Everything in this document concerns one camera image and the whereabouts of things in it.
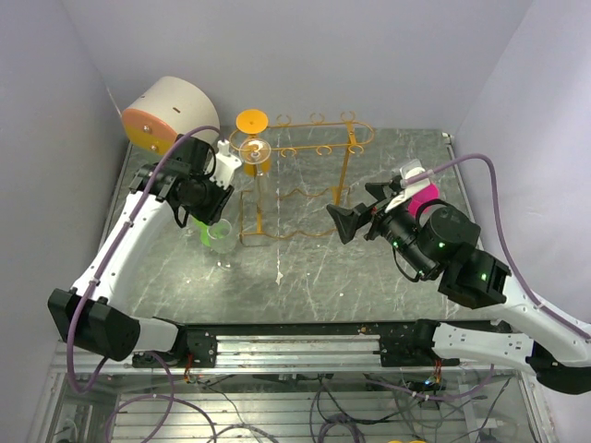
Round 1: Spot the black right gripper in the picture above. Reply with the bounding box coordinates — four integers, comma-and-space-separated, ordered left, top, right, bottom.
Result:
328, 181, 437, 278

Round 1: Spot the yellow plastic wine glass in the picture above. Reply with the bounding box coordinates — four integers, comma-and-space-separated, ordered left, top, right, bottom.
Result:
235, 109, 272, 177

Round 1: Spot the clear tall wine glass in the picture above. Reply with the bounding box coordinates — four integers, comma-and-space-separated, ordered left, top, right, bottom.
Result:
238, 138, 272, 222

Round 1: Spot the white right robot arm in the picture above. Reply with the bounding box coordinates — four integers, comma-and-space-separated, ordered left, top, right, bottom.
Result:
327, 181, 590, 395

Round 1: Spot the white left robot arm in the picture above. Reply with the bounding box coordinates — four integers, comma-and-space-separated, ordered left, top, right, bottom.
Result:
48, 138, 242, 366

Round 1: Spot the pink plastic wine glass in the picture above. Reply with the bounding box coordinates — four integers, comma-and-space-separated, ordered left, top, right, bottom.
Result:
407, 183, 440, 220

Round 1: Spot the clear wide wine glass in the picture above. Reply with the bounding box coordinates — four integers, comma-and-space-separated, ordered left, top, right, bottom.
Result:
207, 219, 237, 270

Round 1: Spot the green plastic wine glass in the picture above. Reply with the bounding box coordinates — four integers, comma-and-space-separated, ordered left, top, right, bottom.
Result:
193, 218, 211, 247

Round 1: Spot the white round drawer box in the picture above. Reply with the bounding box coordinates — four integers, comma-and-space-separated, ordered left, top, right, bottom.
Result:
122, 76, 220, 156

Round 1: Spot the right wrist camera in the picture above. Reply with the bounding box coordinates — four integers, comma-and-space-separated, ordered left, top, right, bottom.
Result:
391, 159, 432, 207

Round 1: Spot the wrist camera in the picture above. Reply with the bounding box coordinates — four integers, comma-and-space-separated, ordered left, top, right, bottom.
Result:
211, 140, 242, 189
391, 159, 432, 207

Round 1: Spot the gold wire glass rack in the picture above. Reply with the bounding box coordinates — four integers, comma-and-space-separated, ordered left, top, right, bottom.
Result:
230, 111, 376, 246

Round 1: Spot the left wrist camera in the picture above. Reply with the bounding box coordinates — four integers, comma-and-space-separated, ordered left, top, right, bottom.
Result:
211, 140, 242, 189

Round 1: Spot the aluminium mounting rail frame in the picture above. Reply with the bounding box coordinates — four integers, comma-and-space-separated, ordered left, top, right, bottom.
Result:
27, 322, 555, 443

